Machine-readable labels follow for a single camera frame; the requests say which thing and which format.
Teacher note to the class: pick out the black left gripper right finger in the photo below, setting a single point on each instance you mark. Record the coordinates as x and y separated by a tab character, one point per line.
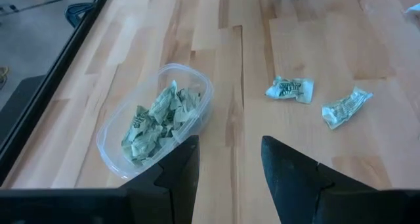
295	191

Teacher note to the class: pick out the clear plastic container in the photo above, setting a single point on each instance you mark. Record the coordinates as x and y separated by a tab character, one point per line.
183	75

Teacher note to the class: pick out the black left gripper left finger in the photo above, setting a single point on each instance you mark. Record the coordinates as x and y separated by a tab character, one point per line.
177	191

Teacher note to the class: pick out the dark frame clamp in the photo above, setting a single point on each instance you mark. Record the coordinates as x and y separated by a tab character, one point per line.
77	15

